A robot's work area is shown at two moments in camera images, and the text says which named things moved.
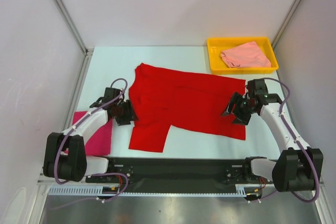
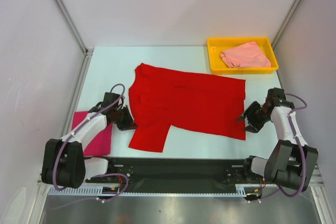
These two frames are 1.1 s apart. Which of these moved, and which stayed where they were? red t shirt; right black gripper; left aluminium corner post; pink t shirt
Moved: right black gripper
Stayed: left aluminium corner post; red t shirt; pink t shirt
